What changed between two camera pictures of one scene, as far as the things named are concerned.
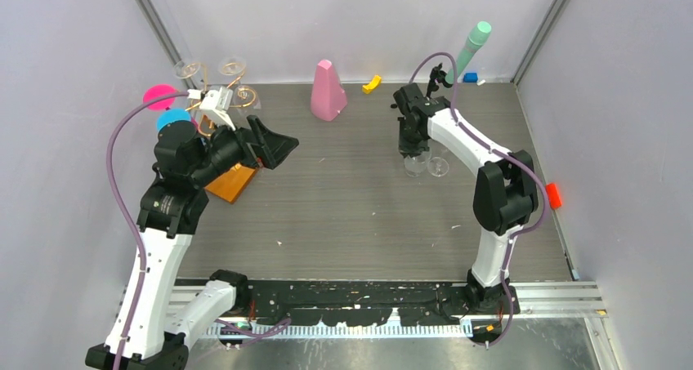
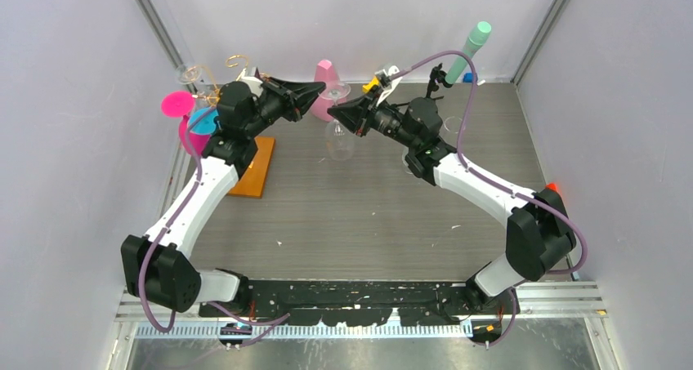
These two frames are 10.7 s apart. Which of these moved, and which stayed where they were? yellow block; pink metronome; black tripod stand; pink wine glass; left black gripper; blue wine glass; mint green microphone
Moved: left black gripper; blue wine glass; pink wine glass
Stayed: pink metronome; black tripod stand; yellow block; mint green microphone
